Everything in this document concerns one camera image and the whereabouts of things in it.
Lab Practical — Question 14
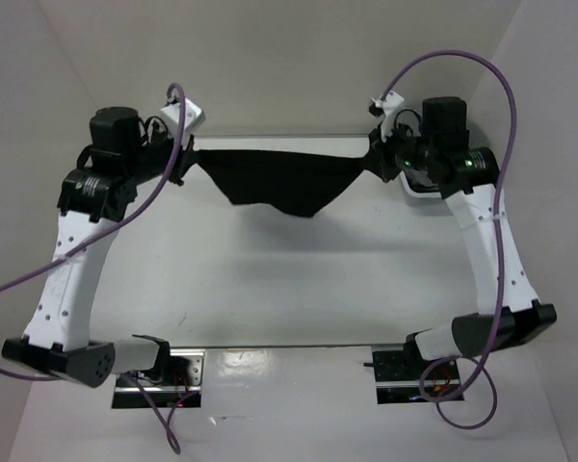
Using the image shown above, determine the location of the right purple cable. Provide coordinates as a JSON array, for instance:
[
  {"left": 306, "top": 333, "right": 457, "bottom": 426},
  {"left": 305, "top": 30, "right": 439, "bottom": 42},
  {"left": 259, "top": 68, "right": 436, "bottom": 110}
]
[{"left": 382, "top": 49, "right": 517, "bottom": 430}]

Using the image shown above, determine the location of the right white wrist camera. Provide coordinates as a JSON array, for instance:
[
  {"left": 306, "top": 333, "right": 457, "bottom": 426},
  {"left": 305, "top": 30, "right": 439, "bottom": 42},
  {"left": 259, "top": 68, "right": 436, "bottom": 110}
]
[{"left": 368, "top": 90, "right": 406, "bottom": 141}]

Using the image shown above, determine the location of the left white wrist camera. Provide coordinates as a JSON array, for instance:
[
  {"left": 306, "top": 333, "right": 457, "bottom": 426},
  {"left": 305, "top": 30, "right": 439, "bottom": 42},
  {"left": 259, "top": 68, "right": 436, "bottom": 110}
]
[{"left": 158, "top": 96, "right": 205, "bottom": 145}]

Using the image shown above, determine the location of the white laundry basket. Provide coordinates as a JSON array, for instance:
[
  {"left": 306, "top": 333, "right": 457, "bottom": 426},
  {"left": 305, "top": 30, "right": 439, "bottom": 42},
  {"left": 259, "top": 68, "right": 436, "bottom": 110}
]
[{"left": 400, "top": 169, "right": 442, "bottom": 207}]

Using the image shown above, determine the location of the purple cable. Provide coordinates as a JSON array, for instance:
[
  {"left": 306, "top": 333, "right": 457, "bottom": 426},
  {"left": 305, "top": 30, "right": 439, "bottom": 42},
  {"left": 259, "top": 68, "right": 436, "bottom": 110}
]
[
  {"left": 0, "top": 82, "right": 190, "bottom": 455},
  {"left": 382, "top": 49, "right": 517, "bottom": 430}
]

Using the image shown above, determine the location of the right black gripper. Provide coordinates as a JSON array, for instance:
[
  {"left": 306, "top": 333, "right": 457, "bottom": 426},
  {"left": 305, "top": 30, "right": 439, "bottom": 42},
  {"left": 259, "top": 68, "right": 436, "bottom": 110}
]
[{"left": 359, "top": 115, "right": 438, "bottom": 182}]

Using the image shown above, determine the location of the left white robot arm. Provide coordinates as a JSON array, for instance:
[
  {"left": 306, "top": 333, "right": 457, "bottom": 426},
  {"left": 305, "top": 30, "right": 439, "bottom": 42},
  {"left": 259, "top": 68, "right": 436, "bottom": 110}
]
[{"left": 1, "top": 100, "right": 204, "bottom": 388}]

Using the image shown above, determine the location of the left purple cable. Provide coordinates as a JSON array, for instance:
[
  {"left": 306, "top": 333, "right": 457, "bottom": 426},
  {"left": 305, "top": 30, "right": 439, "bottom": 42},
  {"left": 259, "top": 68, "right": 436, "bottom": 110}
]
[{"left": 0, "top": 82, "right": 190, "bottom": 455}]

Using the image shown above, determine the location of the black skirt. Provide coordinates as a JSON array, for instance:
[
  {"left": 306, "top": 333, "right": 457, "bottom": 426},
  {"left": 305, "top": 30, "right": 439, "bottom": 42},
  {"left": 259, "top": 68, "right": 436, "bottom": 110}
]
[{"left": 195, "top": 149, "right": 388, "bottom": 218}]

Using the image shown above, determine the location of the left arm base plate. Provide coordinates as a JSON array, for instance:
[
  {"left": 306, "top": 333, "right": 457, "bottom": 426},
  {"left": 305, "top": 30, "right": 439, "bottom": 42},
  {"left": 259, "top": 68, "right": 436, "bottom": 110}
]
[{"left": 111, "top": 347, "right": 205, "bottom": 410}]

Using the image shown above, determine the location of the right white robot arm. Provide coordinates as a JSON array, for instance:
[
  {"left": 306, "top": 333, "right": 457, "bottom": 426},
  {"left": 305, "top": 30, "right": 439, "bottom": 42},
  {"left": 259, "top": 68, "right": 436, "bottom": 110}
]
[{"left": 368, "top": 92, "right": 557, "bottom": 378}]

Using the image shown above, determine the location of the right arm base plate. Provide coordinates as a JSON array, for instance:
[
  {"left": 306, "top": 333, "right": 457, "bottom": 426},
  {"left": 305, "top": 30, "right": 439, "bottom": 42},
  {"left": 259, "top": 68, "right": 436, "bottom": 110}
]
[{"left": 363, "top": 344, "right": 461, "bottom": 405}]

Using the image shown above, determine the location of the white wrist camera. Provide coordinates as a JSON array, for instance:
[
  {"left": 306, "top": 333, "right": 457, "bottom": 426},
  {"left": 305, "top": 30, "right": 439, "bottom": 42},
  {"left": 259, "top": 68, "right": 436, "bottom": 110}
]
[
  {"left": 368, "top": 90, "right": 406, "bottom": 141},
  {"left": 158, "top": 96, "right": 205, "bottom": 145}
]

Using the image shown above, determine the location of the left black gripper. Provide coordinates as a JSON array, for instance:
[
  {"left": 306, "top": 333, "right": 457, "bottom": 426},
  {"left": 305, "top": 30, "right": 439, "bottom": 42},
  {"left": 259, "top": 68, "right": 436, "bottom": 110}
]
[{"left": 124, "top": 118, "right": 199, "bottom": 187}]

